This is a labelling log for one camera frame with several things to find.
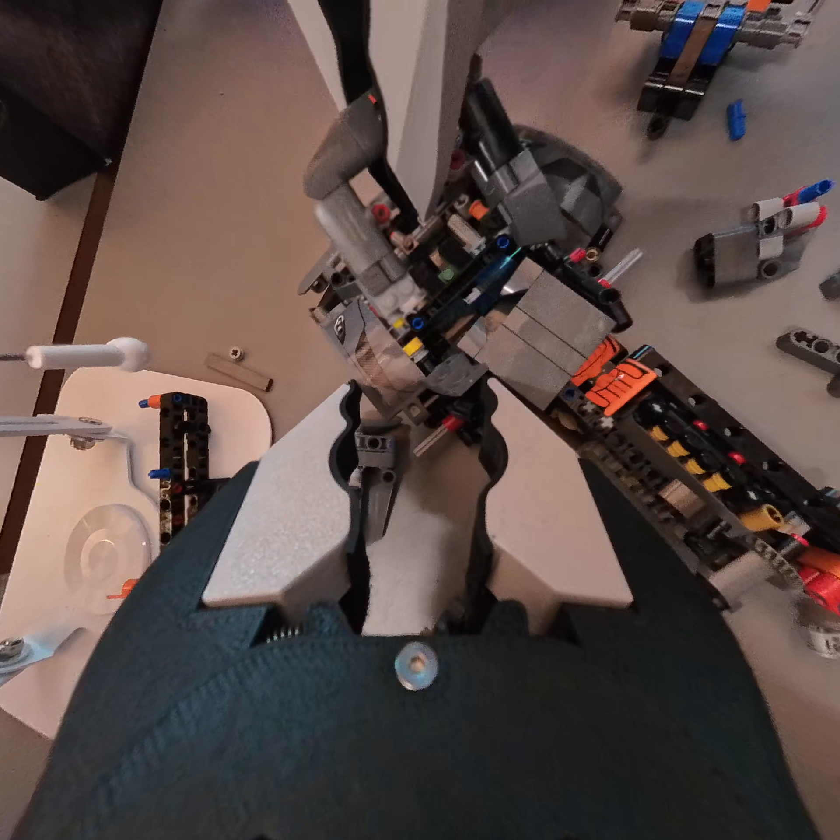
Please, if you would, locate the grey and white lego subassembly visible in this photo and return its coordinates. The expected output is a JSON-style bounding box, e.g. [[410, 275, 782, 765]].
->
[[694, 180, 836, 290]]

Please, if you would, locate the small grey lego piece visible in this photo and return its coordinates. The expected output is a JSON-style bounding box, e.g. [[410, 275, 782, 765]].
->
[[353, 430, 402, 543]]

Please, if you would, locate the grey lego car model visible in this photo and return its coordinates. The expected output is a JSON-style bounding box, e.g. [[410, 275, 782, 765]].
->
[[298, 79, 840, 618]]

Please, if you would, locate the grey flat lego tile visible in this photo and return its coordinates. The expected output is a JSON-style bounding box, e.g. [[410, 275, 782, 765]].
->
[[205, 352, 274, 393]]

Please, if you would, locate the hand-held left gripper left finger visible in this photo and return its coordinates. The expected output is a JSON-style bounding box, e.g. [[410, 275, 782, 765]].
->
[[202, 382, 368, 634]]

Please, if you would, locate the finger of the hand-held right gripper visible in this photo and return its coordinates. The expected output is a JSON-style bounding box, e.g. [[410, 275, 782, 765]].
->
[[341, 0, 509, 223], [287, 0, 358, 102]]

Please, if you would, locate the clear magnifying lens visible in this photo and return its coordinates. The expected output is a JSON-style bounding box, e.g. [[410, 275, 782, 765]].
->
[[64, 504, 156, 616]]

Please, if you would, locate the white base board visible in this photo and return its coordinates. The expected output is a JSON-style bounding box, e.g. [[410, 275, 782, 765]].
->
[[0, 367, 274, 739]]

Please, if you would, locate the blue and black lego assembly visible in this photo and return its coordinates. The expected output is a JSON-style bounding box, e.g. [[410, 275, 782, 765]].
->
[[616, 0, 823, 140]]

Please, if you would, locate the white handled tool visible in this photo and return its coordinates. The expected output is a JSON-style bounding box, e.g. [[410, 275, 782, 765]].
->
[[0, 336, 153, 373]]

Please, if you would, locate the dark grey lego beam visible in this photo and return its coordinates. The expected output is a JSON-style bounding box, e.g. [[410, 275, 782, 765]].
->
[[776, 327, 840, 397]]

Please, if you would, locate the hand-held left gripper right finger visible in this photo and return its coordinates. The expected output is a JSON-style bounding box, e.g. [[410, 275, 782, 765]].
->
[[459, 377, 636, 627]]

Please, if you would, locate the black lego frame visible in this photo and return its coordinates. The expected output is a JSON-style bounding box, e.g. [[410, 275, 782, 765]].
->
[[140, 392, 231, 547]]

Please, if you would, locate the dark upholstered seat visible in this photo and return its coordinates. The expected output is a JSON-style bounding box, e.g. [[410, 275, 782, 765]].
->
[[0, 0, 164, 202]]

